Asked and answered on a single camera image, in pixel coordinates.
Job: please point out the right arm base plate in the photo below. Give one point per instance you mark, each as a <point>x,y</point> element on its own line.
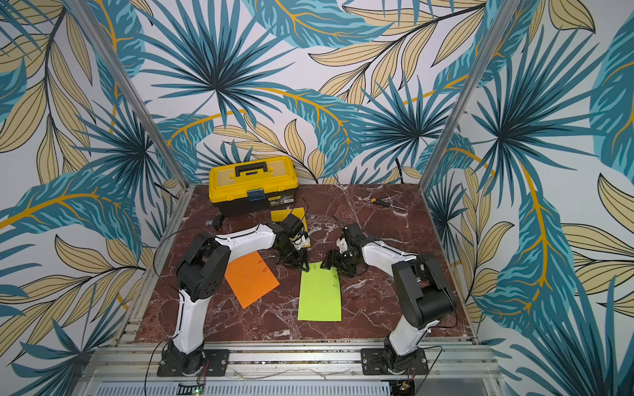
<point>384,362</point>

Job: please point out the right aluminium corner post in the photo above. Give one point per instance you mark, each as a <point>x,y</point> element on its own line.
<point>491,41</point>

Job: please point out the left aluminium corner post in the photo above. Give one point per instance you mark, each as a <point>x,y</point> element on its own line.
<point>88,22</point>

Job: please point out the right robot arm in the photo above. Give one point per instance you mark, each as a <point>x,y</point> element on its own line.
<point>424,295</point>

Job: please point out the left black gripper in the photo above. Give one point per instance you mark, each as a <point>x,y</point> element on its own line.
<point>300,261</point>

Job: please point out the orange paper sheet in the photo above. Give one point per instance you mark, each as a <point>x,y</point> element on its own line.
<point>250,278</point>

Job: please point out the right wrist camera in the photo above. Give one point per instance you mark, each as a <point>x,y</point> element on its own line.
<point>342,245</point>

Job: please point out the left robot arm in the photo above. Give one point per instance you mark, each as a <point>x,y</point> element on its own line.
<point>201,273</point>

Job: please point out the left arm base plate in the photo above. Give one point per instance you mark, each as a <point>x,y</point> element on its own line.
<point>208,362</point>

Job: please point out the aluminium corner post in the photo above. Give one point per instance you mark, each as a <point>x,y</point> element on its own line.
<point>491,41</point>
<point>88,22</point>

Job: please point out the yellow black toolbox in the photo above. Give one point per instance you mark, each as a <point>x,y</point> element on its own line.
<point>259,185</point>

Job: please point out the aluminium front frame rail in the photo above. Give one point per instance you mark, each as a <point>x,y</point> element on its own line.
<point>445,367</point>

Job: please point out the yellow paper sheet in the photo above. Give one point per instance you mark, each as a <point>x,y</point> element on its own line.
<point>299,212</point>

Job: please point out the lime green paper sheet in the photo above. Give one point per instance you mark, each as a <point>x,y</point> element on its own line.
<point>320,295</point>

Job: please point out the small black orange tool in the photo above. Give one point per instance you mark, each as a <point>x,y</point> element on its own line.
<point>379,202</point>

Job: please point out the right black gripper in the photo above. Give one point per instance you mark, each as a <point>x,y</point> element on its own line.
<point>344,260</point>

